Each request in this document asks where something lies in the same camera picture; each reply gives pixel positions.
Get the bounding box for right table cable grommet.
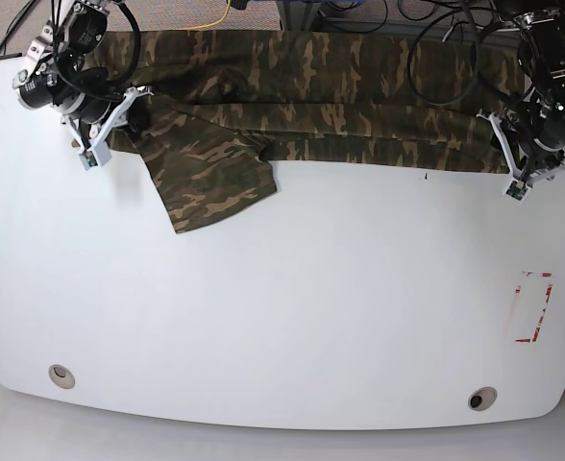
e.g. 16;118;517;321
468;387;498;412

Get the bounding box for black floor cables left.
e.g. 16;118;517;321
0;0;48;63

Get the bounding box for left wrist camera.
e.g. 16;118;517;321
504;179;531;203

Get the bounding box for table cable grommet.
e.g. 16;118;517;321
48;365;75;390
468;387;498;412

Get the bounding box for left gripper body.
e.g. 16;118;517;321
477;110;565;185

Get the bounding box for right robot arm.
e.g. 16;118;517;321
12;1;149;164

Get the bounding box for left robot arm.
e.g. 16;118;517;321
403;1;565;200

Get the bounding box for red tape marking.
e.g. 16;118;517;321
508;272;553;344

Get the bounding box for left table cable grommet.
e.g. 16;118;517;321
48;365;75;390

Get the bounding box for yellow cable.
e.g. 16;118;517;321
181;0;231;33

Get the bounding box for camouflage t-shirt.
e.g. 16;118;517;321
70;28;528;235

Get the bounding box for grey metal stand base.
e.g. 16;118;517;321
275;0;336;31

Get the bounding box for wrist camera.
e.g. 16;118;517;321
79;146;111;170
504;179;531;203

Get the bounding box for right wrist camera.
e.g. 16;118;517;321
79;146;111;170

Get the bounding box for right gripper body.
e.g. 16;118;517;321
60;85;154;153

